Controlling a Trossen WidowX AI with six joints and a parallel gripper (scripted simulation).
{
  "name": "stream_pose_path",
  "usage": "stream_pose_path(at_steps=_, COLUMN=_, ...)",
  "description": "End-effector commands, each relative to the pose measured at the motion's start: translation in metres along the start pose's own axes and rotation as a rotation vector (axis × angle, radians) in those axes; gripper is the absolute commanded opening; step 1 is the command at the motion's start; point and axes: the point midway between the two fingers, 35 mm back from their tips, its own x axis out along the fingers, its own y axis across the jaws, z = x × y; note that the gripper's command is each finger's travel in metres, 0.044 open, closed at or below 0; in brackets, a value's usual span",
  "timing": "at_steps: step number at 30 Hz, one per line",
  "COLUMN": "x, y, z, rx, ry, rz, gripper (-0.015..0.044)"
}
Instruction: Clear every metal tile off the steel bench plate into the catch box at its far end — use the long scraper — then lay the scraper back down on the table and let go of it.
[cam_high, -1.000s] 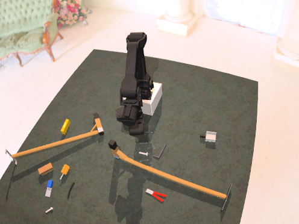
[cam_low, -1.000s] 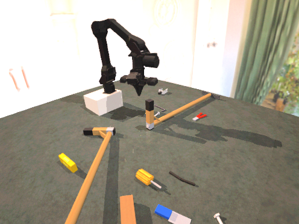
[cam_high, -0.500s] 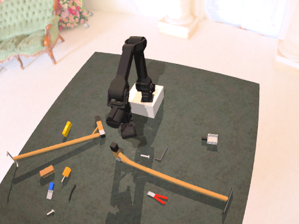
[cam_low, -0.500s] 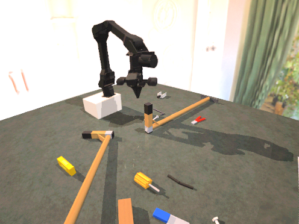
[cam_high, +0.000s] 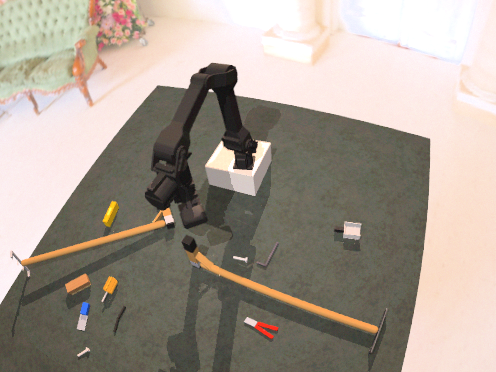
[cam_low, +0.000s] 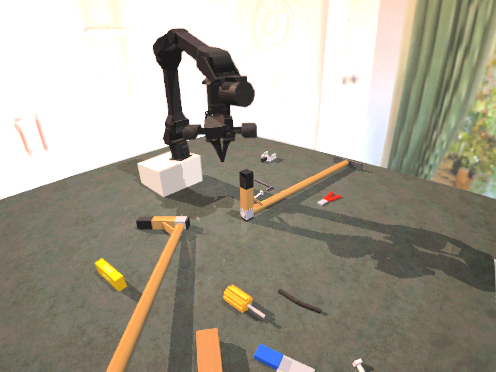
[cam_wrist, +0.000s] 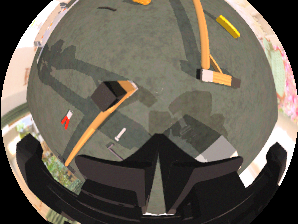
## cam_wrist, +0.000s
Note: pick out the yellow-handled screwdriver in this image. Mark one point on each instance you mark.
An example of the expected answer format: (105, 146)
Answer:
(143, 1)

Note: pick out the yellow rectangular block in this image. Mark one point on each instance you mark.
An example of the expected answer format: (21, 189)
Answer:
(227, 26)

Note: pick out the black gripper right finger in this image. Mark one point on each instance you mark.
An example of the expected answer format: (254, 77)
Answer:
(180, 172)

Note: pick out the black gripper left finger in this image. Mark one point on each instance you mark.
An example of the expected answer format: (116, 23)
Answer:
(136, 172)

